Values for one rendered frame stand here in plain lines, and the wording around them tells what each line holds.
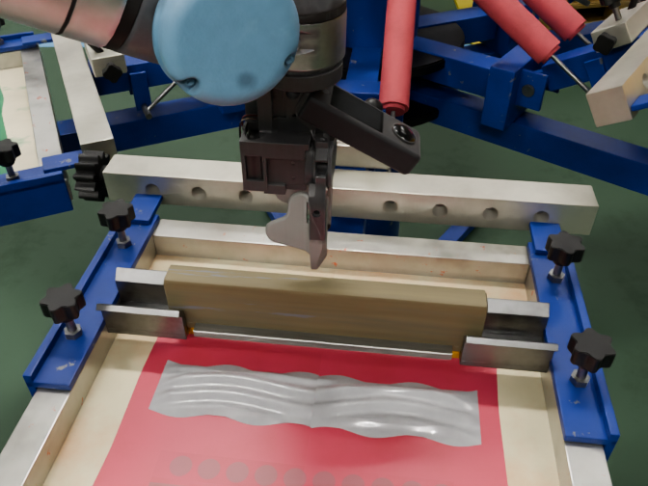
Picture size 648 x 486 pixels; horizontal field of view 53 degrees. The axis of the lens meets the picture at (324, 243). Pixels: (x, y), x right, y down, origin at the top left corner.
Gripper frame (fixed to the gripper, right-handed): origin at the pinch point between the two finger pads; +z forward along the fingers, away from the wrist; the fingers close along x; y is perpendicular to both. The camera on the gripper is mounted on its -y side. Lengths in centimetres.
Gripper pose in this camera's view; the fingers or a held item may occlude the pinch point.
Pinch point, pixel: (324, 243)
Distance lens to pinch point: 66.8
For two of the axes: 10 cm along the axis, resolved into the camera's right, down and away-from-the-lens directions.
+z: -0.1, 7.7, 6.4
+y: -10.0, -0.6, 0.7
